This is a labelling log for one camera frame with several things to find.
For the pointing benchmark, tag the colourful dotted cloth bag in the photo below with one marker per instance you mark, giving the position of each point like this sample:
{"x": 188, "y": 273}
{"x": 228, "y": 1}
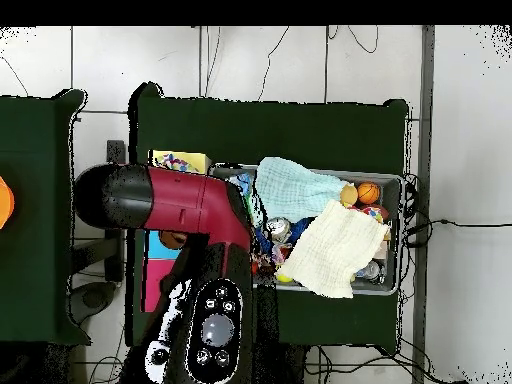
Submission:
{"x": 176, "y": 163}
{"x": 372, "y": 213}

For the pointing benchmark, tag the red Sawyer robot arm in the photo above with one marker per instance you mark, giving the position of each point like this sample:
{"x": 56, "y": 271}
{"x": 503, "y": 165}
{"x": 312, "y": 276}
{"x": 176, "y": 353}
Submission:
{"x": 176, "y": 200}

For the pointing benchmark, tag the wooden box with three holes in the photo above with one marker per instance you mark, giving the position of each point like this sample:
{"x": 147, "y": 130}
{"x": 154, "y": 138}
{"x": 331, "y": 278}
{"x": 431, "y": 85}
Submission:
{"x": 204, "y": 160}

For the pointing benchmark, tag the crushed silver can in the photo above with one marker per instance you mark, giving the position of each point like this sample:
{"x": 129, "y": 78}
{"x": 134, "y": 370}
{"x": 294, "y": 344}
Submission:
{"x": 278, "y": 229}

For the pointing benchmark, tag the crushed bottle with blue label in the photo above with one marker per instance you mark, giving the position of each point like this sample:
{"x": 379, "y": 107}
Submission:
{"x": 244, "y": 180}

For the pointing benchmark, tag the mint waffle cloth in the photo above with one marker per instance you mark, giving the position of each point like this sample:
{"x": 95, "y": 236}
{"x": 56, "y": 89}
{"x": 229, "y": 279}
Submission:
{"x": 296, "y": 192}

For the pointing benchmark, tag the blue fluffy cloth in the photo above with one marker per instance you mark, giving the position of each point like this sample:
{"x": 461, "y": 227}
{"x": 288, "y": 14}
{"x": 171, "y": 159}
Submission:
{"x": 302, "y": 228}

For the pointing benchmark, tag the dark green table cloth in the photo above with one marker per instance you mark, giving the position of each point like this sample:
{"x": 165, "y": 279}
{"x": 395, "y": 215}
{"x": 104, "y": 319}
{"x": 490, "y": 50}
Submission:
{"x": 32, "y": 200}
{"x": 280, "y": 132}

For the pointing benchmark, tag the cream waffle cloth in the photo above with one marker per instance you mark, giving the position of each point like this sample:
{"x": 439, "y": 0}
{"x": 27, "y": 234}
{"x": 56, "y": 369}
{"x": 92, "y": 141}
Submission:
{"x": 336, "y": 248}

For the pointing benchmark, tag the peach foam ball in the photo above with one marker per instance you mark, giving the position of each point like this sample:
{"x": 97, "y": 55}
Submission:
{"x": 348, "y": 195}

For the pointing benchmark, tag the small orange basketball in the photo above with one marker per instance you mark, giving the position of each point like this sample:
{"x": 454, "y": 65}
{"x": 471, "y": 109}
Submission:
{"x": 368, "y": 193}

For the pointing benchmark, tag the black upright panel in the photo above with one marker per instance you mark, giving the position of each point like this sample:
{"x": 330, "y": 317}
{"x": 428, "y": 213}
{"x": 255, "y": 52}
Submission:
{"x": 116, "y": 260}

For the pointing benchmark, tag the grey round stand base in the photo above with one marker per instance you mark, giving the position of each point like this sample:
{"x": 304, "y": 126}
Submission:
{"x": 94, "y": 298}

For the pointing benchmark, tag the orange object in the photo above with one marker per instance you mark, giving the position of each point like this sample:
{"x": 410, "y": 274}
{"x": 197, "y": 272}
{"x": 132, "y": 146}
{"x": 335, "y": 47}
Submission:
{"x": 6, "y": 204}

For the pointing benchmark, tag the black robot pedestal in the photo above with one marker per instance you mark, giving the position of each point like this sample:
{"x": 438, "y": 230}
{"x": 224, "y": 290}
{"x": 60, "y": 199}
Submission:
{"x": 284, "y": 368}

